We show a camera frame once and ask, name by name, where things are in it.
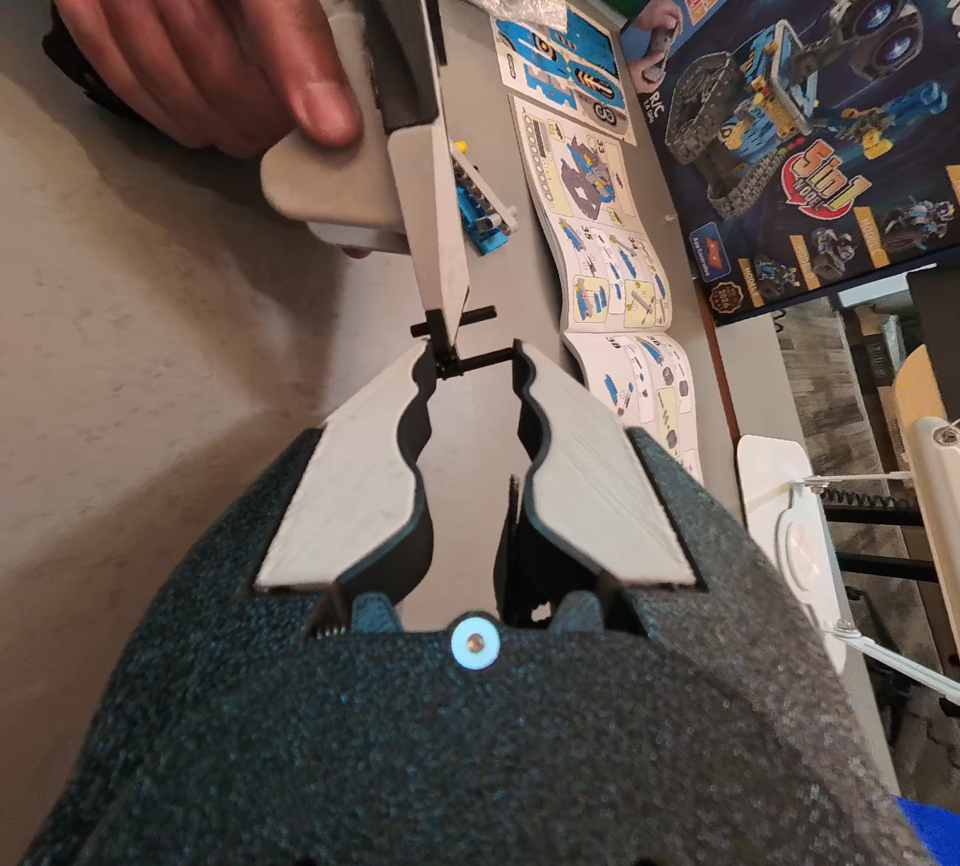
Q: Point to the sticker sheet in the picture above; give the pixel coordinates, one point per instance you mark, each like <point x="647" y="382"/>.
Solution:
<point x="562" y="71"/>

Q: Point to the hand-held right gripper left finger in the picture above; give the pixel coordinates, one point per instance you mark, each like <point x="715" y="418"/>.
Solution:
<point x="352" y="506"/>

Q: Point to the blue plastic bin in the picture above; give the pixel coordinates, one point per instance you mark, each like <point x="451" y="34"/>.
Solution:
<point x="934" y="832"/>

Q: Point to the black board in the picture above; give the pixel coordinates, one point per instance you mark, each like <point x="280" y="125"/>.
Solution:
<point x="934" y="304"/>

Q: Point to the blue grey yellow brick assembly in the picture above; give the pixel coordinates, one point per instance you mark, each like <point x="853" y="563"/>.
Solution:
<point x="484" y="206"/>

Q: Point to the instruction booklet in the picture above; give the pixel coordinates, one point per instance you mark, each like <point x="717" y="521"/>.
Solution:
<point x="615" y="281"/>

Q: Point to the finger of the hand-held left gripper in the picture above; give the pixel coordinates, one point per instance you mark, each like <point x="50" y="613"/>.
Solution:
<point x="431" y="221"/>

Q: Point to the toy robot box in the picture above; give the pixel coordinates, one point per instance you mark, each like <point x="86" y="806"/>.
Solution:
<point x="810" y="109"/>

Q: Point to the black pin connector piece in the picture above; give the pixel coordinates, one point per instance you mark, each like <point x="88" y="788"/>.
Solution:
<point x="448" y="356"/>

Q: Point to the person's left hand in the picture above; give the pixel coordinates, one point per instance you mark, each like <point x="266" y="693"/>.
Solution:
<point x="210" y="56"/>

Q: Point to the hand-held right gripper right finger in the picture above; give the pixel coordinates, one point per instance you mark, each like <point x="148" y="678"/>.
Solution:
<point x="600" y="506"/>

